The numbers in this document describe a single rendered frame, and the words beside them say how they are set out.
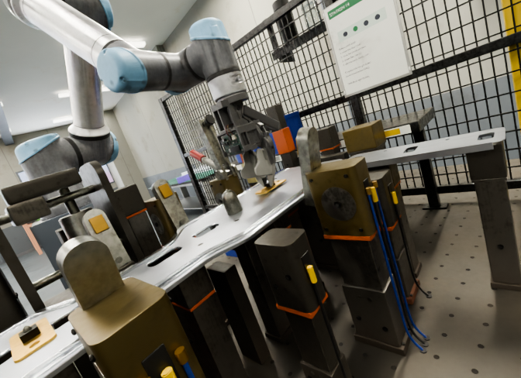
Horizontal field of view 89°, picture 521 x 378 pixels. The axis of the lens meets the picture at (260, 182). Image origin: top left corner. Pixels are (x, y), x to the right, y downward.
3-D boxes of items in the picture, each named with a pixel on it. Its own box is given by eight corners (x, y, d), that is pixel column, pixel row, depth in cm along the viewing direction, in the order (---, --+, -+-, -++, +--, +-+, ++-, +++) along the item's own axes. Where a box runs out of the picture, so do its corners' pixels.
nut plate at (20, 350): (57, 336, 30) (53, 328, 29) (15, 365, 27) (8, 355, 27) (46, 317, 35) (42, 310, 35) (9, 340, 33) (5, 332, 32)
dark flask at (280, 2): (295, 41, 109) (281, -6, 106) (281, 49, 115) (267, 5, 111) (304, 41, 115) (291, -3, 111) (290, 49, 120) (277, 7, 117)
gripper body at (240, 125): (224, 160, 59) (204, 108, 56) (250, 149, 65) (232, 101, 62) (247, 154, 53) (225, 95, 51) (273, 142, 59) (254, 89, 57)
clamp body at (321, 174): (424, 366, 43) (370, 164, 37) (354, 343, 51) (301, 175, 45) (432, 335, 48) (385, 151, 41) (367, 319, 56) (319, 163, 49)
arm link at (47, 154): (25, 190, 79) (2, 147, 77) (73, 176, 90) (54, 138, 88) (39, 183, 73) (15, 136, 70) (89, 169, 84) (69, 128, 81)
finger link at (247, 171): (243, 194, 62) (231, 157, 60) (260, 185, 66) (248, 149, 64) (253, 194, 60) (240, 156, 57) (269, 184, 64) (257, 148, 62)
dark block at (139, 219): (189, 354, 63) (112, 190, 55) (175, 344, 68) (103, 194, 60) (205, 338, 67) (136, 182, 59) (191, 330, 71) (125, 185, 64)
